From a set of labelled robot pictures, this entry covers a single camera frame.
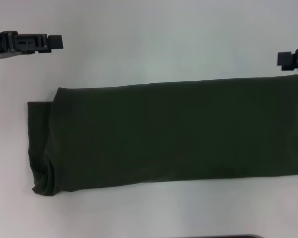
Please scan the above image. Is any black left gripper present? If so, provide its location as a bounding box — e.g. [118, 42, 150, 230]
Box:
[0, 31, 64, 60]

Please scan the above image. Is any dark green FREE print t-shirt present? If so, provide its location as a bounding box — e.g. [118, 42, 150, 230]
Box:
[27, 74, 298, 198]

